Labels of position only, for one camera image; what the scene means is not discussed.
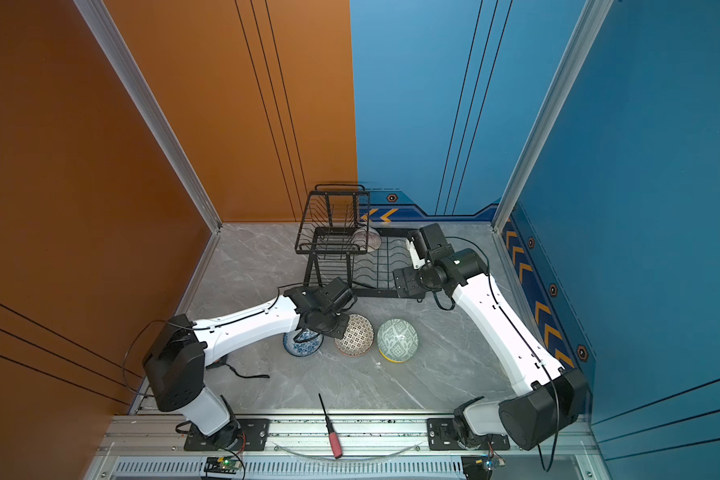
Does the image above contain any brown dotted bowl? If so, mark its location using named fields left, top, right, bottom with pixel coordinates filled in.
left=335, top=314, right=375, bottom=357

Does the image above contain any pink striped bowl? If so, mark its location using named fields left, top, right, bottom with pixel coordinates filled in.
left=351, top=226, right=382, bottom=253

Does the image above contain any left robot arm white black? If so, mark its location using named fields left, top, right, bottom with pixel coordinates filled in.
left=142, top=279, right=357, bottom=449

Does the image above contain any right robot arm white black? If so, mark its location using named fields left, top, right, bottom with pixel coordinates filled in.
left=394, top=243, right=589, bottom=451

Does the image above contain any blue floral bowl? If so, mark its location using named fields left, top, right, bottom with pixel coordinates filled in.
left=283, top=329, right=324, bottom=358

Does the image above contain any yellow bowl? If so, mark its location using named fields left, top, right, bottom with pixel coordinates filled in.
left=379, top=351, right=410, bottom=363

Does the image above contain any orange black tape measure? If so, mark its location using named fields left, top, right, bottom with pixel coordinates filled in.
left=206, top=355, right=271, bottom=379

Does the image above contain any left green circuit board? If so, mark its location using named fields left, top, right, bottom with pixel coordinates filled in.
left=202, top=455, right=246, bottom=479

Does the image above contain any right circuit board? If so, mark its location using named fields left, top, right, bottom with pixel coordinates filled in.
left=461, top=456, right=506, bottom=480

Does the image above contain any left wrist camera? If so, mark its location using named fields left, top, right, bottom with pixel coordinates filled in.
left=318, top=278, right=357, bottom=313

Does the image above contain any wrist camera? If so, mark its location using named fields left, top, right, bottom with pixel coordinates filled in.
left=407, top=223, right=454, bottom=268
left=318, top=278, right=357, bottom=313

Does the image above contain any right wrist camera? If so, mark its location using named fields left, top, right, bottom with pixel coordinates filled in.
left=407, top=223, right=454, bottom=268

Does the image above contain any black wire dish rack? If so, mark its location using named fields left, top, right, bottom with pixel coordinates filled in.
left=295, top=183, right=426, bottom=302

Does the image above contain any red handled screwdriver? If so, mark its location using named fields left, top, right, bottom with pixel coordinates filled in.
left=318, top=393, right=343, bottom=460

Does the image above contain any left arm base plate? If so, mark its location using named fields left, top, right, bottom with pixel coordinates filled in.
left=183, top=418, right=271, bottom=452

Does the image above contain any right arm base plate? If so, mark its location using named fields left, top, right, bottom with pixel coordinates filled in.
left=426, top=417, right=510, bottom=451

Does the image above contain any aluminium front rail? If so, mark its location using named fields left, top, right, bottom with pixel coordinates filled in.
left=84, top=410, right=610, bottom=479

